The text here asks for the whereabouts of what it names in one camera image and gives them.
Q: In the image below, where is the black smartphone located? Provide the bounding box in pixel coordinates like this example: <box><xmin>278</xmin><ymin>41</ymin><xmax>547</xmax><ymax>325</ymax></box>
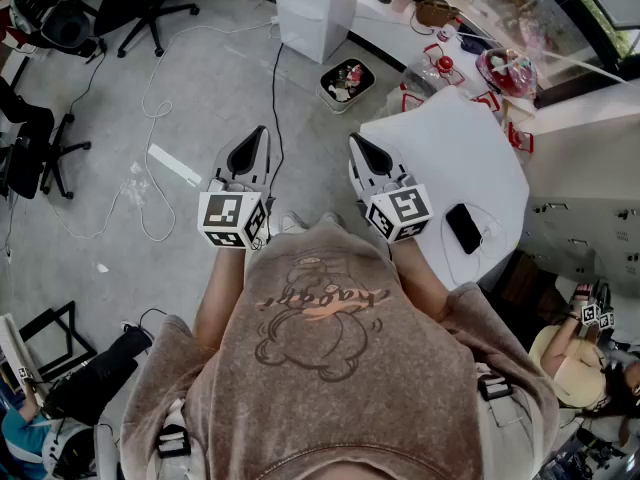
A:
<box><xmin>444</xmin><ymin>202</ymin><xmax>484</xmax><ymax>256</ymax></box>

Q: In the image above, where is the white floor cable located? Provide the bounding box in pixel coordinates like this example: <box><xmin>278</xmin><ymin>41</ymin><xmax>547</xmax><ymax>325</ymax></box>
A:
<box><xmin>44</xmin><ymin>17</ymin><xmax>281</xmax><ymax>243</ymax></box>

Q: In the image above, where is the thin black cable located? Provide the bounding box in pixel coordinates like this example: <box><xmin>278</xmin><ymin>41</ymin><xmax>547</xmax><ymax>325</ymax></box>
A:
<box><xmin>69</xmin><ymin>42</ymin><xmax>109</xmax><ymax>119</ymax></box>

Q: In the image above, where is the clear plastic wrap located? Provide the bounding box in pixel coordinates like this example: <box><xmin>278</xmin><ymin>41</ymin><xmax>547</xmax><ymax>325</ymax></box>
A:
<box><xmin>119</xmin><ymin>162</ymin><xmax>151</xmax><ymax>205</ymax></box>

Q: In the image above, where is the brown bag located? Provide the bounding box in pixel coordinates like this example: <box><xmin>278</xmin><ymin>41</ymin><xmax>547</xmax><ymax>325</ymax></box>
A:
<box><xmin>414</xmin><ymin>0</ymin><xmax>464</xmax><ymax>32</ymax></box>

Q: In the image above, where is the dark blue pouch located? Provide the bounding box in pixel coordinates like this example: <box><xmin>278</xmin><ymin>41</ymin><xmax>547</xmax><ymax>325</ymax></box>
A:
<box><xmin>459</xmin><ymin>32</ymin><xmax>489</xmax><ymax>53</ymax></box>

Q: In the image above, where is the beige harness strap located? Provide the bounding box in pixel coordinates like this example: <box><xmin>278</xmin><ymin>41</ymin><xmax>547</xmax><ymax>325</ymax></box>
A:
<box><xmin>474</xmin><ymin>362</ymin><xmax>531</xmax><ymax>480</ymax></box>
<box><xmin>149</xmin><ymin>397</ymin><xmax>194</xmax><ymax>480</ymax></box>

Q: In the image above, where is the white flat strip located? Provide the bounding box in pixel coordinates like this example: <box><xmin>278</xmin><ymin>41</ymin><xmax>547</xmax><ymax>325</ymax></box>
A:
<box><xmin>147</xmin><ymin>143</ymin><xmax>204</xmax><ymax>188</ymax></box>

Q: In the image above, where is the white charging cable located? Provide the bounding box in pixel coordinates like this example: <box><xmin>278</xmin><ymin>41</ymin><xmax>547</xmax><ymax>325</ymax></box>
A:
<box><xmin>439</xmin><ymin>202</ymin><xmax>509</xmax><ymax>289</ymax></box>

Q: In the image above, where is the person's brown printed shirt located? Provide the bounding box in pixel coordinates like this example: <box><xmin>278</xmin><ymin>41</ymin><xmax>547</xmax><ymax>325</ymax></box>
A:
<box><xmin>119</xmin><ymin>217</ymin><xmax>561</xmax><ymax>480</ymax></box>

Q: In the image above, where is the thin white rod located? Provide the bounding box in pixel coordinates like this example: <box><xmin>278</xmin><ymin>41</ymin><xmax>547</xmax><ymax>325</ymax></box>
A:
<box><xmin>457</xmin><ymin>30</ymin><xmax>640</xmax><ymax>88</ymax></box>

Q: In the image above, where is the person's left forearm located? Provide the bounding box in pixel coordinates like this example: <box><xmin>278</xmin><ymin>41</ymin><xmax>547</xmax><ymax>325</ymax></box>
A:
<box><xmin>192</xmin><ymin>244</ymin><xmax>251</xmax><ymax>354</ymax></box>

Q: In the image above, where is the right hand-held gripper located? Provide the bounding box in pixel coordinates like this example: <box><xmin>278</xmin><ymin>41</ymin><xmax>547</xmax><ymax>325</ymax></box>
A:
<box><xmin>348</xmin><ymin>133</ymin><xmax>434</xmax><ymax>244</ymax></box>

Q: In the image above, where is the white trash bin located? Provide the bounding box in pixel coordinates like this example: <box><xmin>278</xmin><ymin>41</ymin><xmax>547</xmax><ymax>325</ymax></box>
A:
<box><xmin>316</xmin><ymin>57</ymin><xmax>377</xmax><ymax>115</ymax></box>

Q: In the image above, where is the person's left white shoe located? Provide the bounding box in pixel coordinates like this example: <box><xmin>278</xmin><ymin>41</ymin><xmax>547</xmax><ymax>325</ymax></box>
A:
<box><xmin>278</xmin><ymin>210</ymin><xmax>309</xmax><ymax>234</ymax></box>

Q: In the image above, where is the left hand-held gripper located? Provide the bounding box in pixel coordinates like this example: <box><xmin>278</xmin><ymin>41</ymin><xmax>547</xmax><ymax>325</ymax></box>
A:
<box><xmin>198</xmin><ymin>125</ymin><xmax>275</xmax><ymax>250</ymax></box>

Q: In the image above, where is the person's right forearm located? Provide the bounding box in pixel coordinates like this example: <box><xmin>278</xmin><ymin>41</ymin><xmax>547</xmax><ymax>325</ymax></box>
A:
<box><xmin>389</xmin><ymin>237</ymin><xmax>451</xmax><ymax>325</ymax></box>

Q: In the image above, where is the black metal frame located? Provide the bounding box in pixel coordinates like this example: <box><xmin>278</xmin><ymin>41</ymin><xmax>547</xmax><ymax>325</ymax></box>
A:
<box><xmin>19</xmin><ymin>300</ymin><xmax>99</xmax><ymax>382</ymax></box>

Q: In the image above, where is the pink and red plastic bag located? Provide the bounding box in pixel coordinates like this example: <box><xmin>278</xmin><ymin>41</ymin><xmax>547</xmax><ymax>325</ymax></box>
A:
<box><xmin>474</xmin><ymin>47</ymin><xmax>539</xmax><ymax>100</ymax></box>

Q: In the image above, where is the white water dispenser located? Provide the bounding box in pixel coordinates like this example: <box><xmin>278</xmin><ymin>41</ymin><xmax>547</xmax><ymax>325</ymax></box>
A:
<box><xmin>276</xmin><ymin>0</ymin><xmax>369</xmax><ymax>65</ymax></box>

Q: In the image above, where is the black floor cable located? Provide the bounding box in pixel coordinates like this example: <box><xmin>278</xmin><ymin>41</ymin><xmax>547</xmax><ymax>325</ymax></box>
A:
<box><xmin>269</xmin><ymin>42</ymin><xmax>286</xmax><ymax>194</ymax></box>

